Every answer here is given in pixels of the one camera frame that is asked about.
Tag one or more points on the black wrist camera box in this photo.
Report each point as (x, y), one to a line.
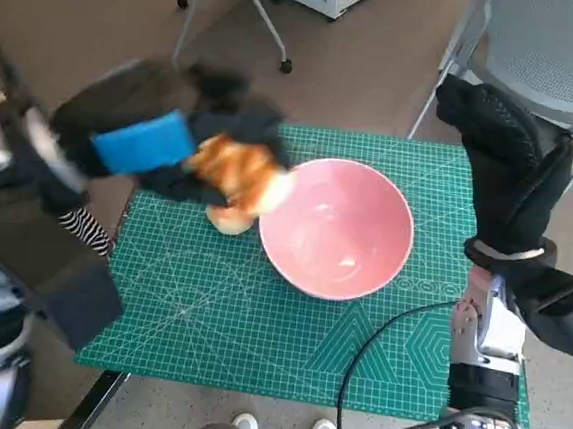
(568, 319)
(60, 280)

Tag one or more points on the beige box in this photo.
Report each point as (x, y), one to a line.
(44, 428)

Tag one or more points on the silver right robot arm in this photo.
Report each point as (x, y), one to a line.
(494, 333)

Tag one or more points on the round toy bread bun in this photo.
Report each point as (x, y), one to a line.
(230, 223)

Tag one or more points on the grey metal frame with casters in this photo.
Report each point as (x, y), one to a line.
(187, 25)

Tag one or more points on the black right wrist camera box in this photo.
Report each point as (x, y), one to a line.
(568, 319)

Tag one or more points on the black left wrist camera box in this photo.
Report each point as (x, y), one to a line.
(60, 280)

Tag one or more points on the green cutting mat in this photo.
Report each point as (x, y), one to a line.
(237, 320)

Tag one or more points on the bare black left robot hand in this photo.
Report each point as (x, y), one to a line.
(142, 144)

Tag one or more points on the pink bowl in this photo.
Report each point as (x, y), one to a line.
(345, 230)

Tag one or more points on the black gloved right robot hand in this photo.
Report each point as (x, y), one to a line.
(510, 184)

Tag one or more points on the grey mesh chair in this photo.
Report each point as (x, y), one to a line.
(552, 47)

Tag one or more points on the long striped toy bread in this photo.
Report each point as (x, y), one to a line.
(240, 170)

